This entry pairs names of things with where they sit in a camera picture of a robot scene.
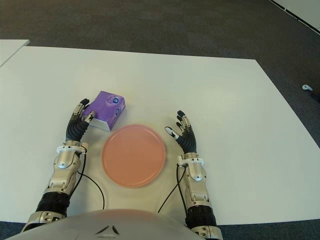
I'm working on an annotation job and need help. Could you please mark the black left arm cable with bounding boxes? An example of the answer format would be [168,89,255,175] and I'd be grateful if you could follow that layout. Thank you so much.
[76,147,106,210]

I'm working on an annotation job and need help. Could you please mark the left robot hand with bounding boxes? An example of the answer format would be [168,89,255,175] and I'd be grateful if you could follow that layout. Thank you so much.
[64,97,98,144]

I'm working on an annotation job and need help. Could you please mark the silver robot torso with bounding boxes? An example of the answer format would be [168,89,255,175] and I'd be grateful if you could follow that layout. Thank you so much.
[4,209,198,240]

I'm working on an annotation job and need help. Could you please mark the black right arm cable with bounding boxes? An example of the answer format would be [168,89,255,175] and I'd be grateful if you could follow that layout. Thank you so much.
[157,164,187,214]

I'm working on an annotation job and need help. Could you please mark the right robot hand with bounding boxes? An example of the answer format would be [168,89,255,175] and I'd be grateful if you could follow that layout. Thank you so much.
[164,109,199,155]

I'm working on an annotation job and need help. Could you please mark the pink round plate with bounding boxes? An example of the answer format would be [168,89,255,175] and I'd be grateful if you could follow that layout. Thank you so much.
[101,123,167,188]

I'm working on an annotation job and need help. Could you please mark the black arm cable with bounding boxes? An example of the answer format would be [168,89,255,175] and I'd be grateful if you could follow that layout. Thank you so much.
[76,147,106,210]
[157,164,187,214]

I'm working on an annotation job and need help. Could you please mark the white neighbouring table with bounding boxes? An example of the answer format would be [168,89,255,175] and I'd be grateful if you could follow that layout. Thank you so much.
[0,39,31,68]

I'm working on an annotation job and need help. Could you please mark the purple tissue paper pack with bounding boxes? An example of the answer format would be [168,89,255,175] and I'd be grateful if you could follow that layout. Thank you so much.
[81,90,126,132]

